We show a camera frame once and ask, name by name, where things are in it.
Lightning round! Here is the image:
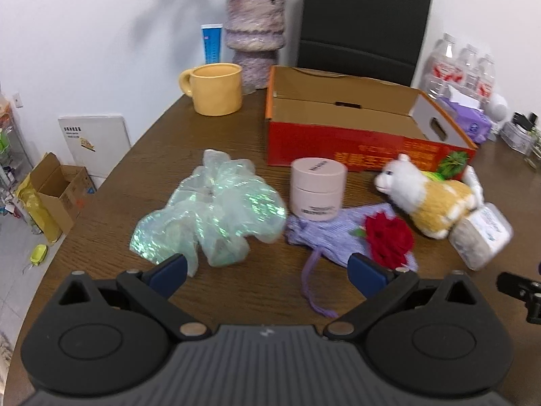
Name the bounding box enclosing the red fabric rose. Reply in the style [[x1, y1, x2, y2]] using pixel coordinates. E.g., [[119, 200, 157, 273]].
[[349, 212, 415, 269]]

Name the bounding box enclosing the white yellow alpaca plush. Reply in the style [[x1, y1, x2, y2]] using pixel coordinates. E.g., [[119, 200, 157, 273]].
[[374, 154, 484, 239]]

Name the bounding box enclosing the iridescent cellophane bag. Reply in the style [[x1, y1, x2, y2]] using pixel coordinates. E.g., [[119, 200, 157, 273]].
[[129, 150, 287, 277]]

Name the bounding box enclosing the yellow object on floor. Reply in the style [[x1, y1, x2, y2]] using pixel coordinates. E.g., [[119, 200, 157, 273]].
[[29, 244, 49, 267]]

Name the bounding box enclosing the brown cardboard box on floor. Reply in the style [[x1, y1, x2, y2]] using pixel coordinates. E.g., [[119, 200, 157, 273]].
[[30, 152, 96, 235]]

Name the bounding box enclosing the white board on floor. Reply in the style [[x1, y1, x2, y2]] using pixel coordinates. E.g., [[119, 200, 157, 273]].
[[58, 115, 131, 179]]

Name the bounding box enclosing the yellow bag on floor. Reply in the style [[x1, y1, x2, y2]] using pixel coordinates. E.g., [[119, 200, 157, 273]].
[[16, 174, 62, 244]]

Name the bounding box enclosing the orange cardboard box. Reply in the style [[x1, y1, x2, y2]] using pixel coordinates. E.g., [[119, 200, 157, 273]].
[[265, 66, 478, 178]]

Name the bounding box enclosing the white round robot speaker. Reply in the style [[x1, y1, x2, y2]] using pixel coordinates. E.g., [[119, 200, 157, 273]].
[[484, 93, 509, 129]]

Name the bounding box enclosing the purple tissue pack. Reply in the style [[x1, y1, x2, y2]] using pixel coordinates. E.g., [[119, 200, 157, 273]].
[[437, 85, 492, 145]]

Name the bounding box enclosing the yellow ceramic mug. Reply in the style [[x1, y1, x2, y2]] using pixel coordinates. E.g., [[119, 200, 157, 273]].
[[179, 62, 243, 116]]

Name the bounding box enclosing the right water bottle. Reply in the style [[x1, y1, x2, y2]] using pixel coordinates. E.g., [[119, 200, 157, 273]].
[[475, 54, 495, 101]]

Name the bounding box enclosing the water bottle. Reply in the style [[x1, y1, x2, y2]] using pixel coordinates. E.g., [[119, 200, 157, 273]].
[[475, 54, 495, 101], [453, 43, 479, 98], [421, 33, 456, 100]]

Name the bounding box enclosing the left water bottle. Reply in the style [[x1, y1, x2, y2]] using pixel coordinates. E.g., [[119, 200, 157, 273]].
[[421, 33, 456, 100]]

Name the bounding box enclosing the middle water bottle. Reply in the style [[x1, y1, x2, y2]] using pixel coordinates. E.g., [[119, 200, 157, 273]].
[[453, 43, 479, 98]]

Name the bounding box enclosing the blue white tube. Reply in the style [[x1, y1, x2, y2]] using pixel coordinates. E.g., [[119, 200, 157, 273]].
[[201, 24, 223, 64]]

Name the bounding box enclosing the black paper bag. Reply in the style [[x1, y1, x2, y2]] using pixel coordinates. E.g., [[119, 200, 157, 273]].
[[297, 0, 432, 85]]

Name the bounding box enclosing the purple textured vase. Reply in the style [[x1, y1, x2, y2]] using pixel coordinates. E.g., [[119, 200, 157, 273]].
[[225, 0, 285, 90]]

